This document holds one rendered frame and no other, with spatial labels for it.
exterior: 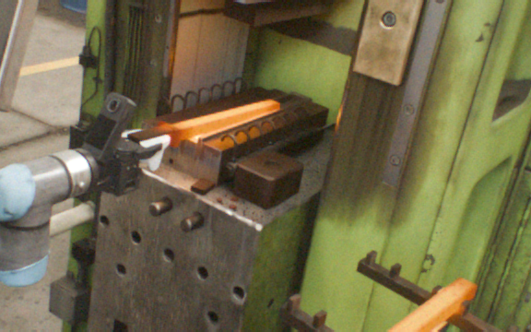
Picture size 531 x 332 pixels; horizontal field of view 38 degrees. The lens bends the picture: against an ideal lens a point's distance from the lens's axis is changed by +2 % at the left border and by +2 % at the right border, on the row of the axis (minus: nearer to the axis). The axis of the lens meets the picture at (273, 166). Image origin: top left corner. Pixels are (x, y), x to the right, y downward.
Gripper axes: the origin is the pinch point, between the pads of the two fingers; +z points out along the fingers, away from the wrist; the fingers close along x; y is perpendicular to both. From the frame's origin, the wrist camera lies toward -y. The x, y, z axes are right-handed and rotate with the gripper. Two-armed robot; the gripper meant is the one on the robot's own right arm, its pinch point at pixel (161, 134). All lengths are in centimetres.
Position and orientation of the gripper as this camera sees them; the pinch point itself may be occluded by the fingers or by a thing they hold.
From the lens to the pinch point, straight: 139.4
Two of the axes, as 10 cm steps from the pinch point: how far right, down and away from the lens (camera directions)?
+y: -1.8, 9.1, 3.8
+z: 5.4, -2.4, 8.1
